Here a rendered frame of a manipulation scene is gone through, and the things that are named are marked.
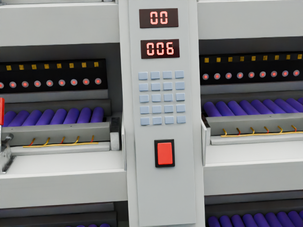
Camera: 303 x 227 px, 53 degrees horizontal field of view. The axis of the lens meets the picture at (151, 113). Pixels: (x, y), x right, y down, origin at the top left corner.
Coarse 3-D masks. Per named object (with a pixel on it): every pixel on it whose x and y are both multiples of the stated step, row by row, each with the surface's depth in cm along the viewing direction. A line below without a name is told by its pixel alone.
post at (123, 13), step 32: (192, 0) 37; (128, 32) 36; (192, 32) 37; (128, 64) 37; (192, 64) 37; (128, 96) 37; (192, 96) 37; (128, 128) 37; (128, 160) 37; (128, 192) 37; (192, 224) 38
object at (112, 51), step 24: (0, 48) 55; (24, 48) 55; (48, 48) 55; (72, 48) 56; (96, 48) 56; (216, 48) 57; (240, 48) 57; (264, 48) 58; (288, 48) 58; (120, 72) 56; (120, 96) 57; (24, 216) 57; (120, 216) 58
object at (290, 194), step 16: (256, 192) 56; (272, 192) 56; (288, 192) 56; (208, 208) 55; (224, 208) 55; (240, 208) 54; (256, 208) 54; (272, 208) 54; (288, 208) 54; (208, 224) 54; (224, 224) 52; (240, 224) 51; (256, 224) 52; (272, 224) 52; (288, 224) 51
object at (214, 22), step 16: (208, 0) 38; (224, 0) 38; (240, 0) 37; (256, 0) 37; (272, 0) 37; (288, 0) 37; (208, 16) 37; (224, 16) 38; (240, 16) 38; (256, 16) 38; (272, 16) 38; (288, 16) 38; (208, 32) 38; (224, 32) 38; (240, 32) 38; (256, 32) 39; (272, 32) 39; (288, 32) 39
